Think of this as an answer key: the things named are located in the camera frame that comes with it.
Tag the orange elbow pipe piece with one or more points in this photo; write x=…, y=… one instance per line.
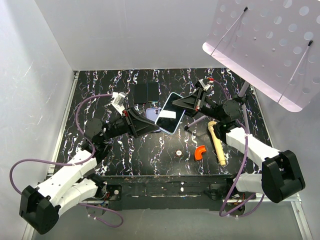
x=199, y=152

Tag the wooden recorder flute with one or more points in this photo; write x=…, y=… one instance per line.
x=217, y=144

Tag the black smartphone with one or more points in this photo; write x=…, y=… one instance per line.
x=153, y=94

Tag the small round white cap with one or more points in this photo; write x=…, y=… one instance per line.
x=178, y=153

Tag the dark phone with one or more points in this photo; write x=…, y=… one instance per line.
x=140, y=93

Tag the phone with teal case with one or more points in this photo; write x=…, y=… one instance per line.
x=169, y=120

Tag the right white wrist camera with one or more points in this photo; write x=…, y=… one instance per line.
x=203, y=84

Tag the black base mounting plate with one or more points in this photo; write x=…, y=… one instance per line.
x=161, y=192

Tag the white perforated music stand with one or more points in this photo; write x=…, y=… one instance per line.
x=274, y=45

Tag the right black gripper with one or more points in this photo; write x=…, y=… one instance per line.
x=189, y=101

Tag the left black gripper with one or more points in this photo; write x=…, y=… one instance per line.
x=135, y=124

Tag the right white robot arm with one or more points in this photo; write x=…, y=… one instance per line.
x=281, y=175

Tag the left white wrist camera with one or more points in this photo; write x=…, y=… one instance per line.
x=117, y=102

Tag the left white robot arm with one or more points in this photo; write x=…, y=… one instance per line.
x=42, y=206

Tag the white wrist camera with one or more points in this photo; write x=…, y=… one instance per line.
x=203, y=84
x=117, y=102

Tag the light blue phone case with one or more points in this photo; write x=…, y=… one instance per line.
x=168, y=105

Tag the lilac phone case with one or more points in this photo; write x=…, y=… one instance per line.
x=152, y=113

